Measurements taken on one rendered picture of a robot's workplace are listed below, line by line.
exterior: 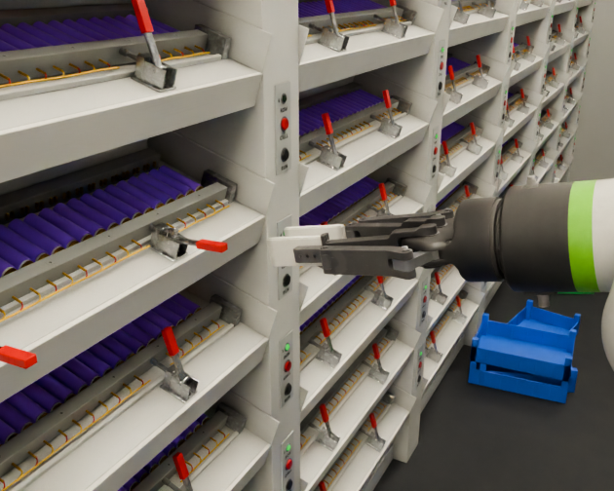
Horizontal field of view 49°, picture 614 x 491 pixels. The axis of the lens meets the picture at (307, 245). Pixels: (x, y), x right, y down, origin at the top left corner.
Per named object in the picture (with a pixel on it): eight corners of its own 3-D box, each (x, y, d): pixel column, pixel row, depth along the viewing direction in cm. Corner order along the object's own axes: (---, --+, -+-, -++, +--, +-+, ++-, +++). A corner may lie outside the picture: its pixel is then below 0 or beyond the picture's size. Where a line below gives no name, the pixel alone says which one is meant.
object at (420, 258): (460, 255, 61) (452, 277, 57) (403, 259, 63) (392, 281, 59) (457, 230, 61) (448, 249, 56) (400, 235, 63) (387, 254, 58)
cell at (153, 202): (126, 178, 87) (166, 200, 85) (124, 190, 88) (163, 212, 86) (116, 181, 85) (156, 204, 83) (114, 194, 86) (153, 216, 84)
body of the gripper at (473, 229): (500, 297, 57) (398, 296, 62) (521, 262, 64) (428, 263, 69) (490, 211, 55) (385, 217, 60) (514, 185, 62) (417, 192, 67)
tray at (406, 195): (417, 221, 160) (439, 169, 153) (291, 333, 110) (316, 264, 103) (343, 184, 166) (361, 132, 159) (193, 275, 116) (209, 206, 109)
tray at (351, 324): (412, 294, 167) (433, 247, 160) (292, 431, 117) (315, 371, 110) (341, 256, 173) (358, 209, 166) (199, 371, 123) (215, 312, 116)
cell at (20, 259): (-13, 243, 71) (33, 271, 69) (-27, 248, 69) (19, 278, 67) (-12, 228, 70) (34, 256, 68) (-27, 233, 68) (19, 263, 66)
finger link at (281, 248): (334, 263, 67) (331, 266, 67) (275, 264, 71) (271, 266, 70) (328, 234, 66) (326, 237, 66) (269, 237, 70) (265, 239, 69)
